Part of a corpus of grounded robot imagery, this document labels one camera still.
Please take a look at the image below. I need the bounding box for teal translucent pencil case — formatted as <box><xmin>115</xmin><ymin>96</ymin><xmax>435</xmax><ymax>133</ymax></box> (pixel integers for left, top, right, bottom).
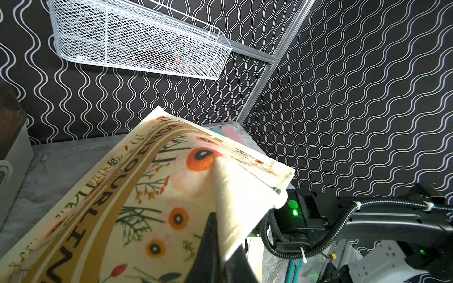
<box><xmin>210</xmin><ymin>127</ymin><xmax>225</xmax><ymax>136</ymax></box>

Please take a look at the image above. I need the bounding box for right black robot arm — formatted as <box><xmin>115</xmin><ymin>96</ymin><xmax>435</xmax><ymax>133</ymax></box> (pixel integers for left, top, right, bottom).
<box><xmin>257</xmin><ymin>183</ymin><xmax>453</xmax><ymax>283</ymax></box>

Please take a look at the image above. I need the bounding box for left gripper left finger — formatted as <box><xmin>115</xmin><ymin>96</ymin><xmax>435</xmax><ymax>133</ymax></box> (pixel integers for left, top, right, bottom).
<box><xmin>185</xmin><ymin>212</ymin><xmax>221</xmax><ymax>283</ymax></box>

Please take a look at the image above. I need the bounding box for white wire mesh basket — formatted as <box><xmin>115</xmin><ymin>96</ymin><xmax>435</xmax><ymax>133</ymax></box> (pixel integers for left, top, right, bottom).
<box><xmin>48</xmin><ymin>0</ymin><xmax>232</xmax><ymax>80</ymax></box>

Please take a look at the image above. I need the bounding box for pink pencil case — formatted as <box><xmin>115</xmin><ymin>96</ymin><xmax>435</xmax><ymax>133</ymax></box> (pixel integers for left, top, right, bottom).
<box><xmin>220</xmin><ymin>125</ymin><xmax>244</xmax><ymax>145</ymax></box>

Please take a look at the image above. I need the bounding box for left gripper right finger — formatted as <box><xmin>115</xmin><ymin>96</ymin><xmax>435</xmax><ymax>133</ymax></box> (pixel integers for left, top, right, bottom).
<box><xmin>224</xmin><ymin>245</ymin><xmax>258</xmax><ymax>283</ymax></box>

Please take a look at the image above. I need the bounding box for brown lidded storage box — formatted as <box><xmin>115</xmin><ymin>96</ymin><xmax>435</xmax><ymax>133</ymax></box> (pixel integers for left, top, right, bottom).
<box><xmin>1</xmin><ymin>93</ymin><xmax>34</xmax><ymax>225</ymax></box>

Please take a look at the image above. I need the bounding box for cream canvas tote bag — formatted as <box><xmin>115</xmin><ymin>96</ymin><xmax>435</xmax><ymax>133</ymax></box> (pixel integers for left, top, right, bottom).
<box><xmin>1</xmin><ymin>107</ymin><xmax>295</xmax><ymax>283</ymax></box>

